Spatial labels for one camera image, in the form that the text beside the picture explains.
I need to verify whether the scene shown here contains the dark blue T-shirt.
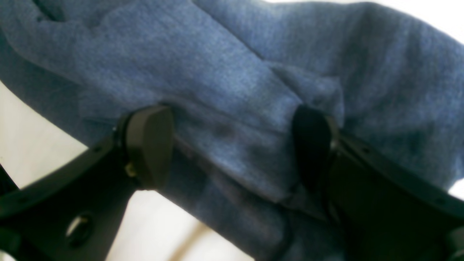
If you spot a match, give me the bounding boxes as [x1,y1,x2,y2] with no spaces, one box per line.
[1,0,464,261]

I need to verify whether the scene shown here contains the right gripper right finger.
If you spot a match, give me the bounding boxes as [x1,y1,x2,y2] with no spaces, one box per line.
[292,105,464,261]

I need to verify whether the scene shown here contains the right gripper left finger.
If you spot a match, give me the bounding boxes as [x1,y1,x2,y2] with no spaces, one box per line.
[0,105,174,261]

